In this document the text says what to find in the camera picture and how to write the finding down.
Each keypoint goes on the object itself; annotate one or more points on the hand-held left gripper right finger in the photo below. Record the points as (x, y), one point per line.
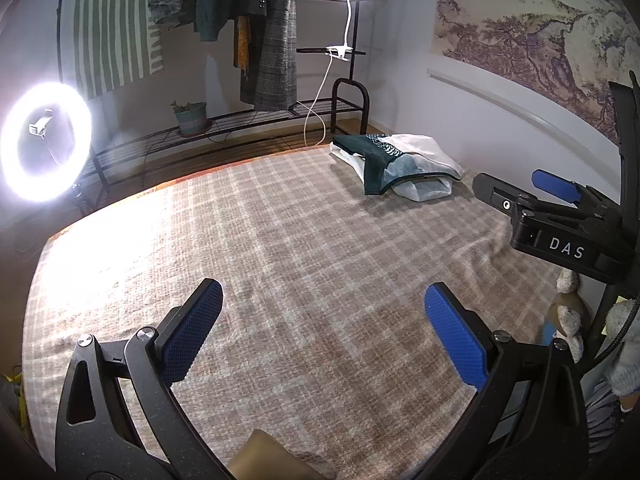
(457, 332)

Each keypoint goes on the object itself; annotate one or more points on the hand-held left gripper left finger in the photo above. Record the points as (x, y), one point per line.
(192, 332)

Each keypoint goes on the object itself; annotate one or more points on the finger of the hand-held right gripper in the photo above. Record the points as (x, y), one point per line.
(500, 195)
(555, 184)

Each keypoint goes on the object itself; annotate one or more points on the white green printed garment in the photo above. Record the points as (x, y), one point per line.
(425, 152)

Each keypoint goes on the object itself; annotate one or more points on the black metal clothes rack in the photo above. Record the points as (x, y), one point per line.
(250, 116)

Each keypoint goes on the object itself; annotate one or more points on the person's right hand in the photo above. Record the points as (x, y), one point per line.
(627, 365)

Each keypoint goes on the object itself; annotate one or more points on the stuffed toy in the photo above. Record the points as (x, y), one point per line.
(570, 315)

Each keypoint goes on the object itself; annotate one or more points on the white headboard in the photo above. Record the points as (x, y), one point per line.
(500, 110)

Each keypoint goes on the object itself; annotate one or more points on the beige plaid blanket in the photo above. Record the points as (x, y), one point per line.
(300, 260)

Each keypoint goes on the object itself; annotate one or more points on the tan cloth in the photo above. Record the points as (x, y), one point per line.
(270, 460)

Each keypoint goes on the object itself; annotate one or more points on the striped grey clothing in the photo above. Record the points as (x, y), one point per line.
(600, 420)

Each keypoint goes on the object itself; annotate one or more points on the yellow object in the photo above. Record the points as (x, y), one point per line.
(15, 395)

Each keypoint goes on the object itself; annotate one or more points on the potted plant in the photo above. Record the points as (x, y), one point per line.
(192, 119)

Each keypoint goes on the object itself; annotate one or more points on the grey plaid coat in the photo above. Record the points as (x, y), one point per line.
(275, 60)

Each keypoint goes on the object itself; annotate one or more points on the yellow scarf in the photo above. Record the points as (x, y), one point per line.
(242, 42)

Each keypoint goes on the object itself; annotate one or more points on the dark green hanging garment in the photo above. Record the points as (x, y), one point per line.
(212, 5)

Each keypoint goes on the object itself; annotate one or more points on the landscape wall mural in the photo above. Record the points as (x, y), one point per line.
(540, 25)

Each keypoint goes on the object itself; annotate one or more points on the green striped wall hanging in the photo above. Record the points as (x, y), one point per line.
(110, 25)

